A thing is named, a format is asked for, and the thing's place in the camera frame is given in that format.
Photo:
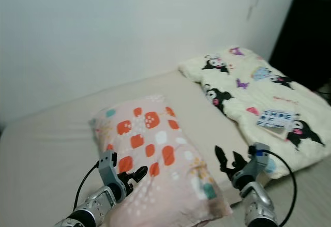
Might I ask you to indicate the pink pillow with orange patches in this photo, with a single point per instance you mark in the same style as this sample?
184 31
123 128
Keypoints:
160 144

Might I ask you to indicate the cream cartoon print quilt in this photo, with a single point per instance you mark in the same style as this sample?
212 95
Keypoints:
248 92

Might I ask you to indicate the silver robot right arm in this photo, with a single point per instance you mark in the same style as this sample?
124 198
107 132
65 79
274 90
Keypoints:
258 203

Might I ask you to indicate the blue white printed leaflet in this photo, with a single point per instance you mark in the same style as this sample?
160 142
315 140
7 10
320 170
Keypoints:
276 118

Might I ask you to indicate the beige sheeted mattress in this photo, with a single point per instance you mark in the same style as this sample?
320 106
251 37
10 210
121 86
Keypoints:
41 149

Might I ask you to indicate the tall black wardrobe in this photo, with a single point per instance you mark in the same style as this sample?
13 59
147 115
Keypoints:
305 35

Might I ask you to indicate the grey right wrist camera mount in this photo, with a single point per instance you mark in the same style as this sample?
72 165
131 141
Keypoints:
259 160

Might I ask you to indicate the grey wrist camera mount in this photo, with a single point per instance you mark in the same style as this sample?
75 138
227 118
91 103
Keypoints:
107 167
259 160

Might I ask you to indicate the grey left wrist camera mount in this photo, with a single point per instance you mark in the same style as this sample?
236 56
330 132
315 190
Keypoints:
107 167

